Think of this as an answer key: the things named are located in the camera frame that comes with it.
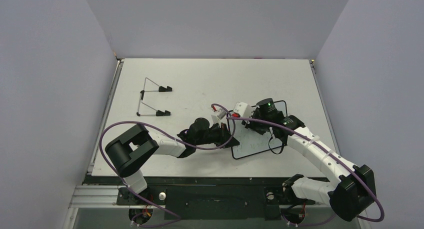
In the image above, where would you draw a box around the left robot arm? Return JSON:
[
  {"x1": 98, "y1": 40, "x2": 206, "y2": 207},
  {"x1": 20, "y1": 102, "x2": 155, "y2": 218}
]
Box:
[{"x1": 100, "y1": 117, "x2": 240, "y2": 204}]

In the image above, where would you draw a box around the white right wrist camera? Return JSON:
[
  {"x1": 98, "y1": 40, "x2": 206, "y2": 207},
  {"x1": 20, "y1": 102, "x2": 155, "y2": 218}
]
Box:
[{"x1": 231, "y1": 102, "x2": 254, "y2": 118}]

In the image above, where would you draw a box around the black framed small whiteboard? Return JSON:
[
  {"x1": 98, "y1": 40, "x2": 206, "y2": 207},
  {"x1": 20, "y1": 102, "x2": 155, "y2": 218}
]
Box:
[{"x1": 231, "y1": 98, "x2": 288, "y2": 160}]

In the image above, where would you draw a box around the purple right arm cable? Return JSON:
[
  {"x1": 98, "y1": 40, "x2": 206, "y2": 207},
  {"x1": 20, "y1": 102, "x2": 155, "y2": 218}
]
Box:
[{"x1": 226, "y1": 116, "x2": 386, "y2": 228}]

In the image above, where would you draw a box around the aluminium frame rail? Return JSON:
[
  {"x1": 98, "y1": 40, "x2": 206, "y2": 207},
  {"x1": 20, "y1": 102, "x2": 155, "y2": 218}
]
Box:
[{"x1": 85, "y1": 58, "x2": 125, "y2": 175}]

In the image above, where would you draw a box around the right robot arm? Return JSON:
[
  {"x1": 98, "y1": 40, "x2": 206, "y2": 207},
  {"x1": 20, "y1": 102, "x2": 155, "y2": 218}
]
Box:
[{"x1": 232, "y1": 98, "x2": 377, "y2": 222}]

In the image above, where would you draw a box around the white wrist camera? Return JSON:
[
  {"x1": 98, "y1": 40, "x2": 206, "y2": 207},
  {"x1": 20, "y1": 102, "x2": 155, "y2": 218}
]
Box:
[
  {"x1": 231, "y1": 102, "x2": 254, "y2": 118},
  {"x1": 211, "y1": 108, "x2": 228, "y2": 128}
]

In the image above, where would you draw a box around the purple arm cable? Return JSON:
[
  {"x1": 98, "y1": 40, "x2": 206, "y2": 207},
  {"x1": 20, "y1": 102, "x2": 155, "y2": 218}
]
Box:
[
  {"x1": 226, "y1": 116, "x2": 386, "y2": 228},
  {"x1": 98, "y1": 103, "x2": 237, "y2": 228}
]

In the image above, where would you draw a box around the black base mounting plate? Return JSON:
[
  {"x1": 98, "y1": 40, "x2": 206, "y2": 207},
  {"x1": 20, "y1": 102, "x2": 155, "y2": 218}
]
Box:
[{"x1": 82, "y1": 176, "x2": 335, "y2": 222}]

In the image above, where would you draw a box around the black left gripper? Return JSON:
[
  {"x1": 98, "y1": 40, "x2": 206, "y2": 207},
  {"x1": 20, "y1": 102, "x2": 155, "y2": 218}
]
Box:
[{"x1": 195, "y1": 122, "x2": 240, "y2": 149}]

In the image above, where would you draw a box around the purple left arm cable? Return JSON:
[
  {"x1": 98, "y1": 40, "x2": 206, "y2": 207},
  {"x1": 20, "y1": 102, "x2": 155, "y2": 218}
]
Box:
[{"x1": 98, "y1": 103, "x2": 237, "y2": 228}]

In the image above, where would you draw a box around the wire whiteboard stand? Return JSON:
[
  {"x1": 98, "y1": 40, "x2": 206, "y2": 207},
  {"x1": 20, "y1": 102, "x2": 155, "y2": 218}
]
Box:
[{"x1": 135, "y1": 77, "x2": 173, "y2": 117}]

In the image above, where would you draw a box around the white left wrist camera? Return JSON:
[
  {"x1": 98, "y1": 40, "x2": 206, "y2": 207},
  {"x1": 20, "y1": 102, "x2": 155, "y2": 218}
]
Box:
[{"x1": 211, "y1": 108, "x2": 228, "y2": 128}]

